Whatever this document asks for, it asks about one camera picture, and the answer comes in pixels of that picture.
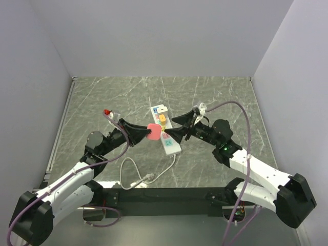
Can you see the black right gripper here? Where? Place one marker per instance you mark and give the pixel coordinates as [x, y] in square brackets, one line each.
[187, 120]

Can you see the white power strip colourful sockets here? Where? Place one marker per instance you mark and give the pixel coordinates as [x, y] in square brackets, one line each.
[171, 147]

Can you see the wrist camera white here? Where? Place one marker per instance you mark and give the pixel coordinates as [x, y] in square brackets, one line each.
[112, 116]
[200, 111]

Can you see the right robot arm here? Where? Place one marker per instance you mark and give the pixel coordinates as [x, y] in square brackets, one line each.
[289, 196]

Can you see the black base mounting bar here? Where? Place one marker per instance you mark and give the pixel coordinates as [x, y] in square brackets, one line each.
[165, 201]

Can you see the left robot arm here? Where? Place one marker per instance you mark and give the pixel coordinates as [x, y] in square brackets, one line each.
[36, 214]

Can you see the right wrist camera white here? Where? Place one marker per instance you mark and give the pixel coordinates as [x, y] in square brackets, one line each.
[200, 111]

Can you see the yellow charger plug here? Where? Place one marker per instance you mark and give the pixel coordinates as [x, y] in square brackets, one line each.
[162, 119]

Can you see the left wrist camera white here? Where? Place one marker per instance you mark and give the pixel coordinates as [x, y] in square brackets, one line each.
[112, 116]

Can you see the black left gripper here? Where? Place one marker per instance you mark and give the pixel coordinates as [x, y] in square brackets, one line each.
[136, 134]

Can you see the aluminium frame rail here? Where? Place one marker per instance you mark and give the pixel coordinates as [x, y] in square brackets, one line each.
[60, 129]

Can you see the pink charger plug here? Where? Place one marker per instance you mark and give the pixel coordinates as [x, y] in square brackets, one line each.
[155, 132]

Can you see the white usb charger plug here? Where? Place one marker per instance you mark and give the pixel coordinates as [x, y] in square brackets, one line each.
[162, 110]

